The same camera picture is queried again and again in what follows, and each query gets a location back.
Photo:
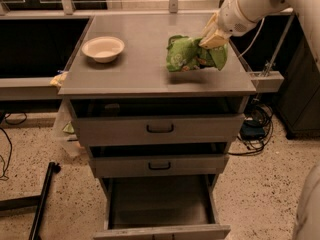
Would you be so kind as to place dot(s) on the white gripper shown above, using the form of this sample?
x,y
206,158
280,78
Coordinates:
x,y
232,17

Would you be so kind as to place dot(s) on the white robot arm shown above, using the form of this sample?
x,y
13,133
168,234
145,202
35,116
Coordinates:
x,y
307,222

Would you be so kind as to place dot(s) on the grey top drawer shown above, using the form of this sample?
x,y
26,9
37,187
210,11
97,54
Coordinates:
x,y
138,121

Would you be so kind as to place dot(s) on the grey drawer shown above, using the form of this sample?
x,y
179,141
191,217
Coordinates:
x,y
161,208
158,160
138,121

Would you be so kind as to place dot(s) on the grey drawer cabinet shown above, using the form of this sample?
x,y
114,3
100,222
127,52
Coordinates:
x,y
157,141

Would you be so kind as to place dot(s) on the grey middle drawer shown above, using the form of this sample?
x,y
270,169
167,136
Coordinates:
x,y
158,160

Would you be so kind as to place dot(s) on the grey bottom drawer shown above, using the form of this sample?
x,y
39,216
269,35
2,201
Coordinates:
x,y
161,208

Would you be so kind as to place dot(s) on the clear plastic bag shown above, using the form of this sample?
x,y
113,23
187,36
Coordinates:
x,y
64,134

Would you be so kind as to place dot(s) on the thin metal rod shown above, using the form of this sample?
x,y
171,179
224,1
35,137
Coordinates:
x,y
269,64

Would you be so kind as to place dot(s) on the dark grey cabinet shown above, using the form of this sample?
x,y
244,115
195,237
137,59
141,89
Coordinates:
x,y
298,101

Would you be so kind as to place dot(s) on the white paper bowl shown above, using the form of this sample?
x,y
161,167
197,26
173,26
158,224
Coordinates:
x,y
103,49

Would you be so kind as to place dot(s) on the yellow crumpled item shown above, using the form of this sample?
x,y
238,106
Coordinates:
x,y
58,80

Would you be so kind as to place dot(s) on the black metal stand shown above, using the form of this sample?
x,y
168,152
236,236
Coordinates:
x,y
37,201

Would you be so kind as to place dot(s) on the metal rail frame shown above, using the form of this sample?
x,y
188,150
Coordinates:
x,y
33,87

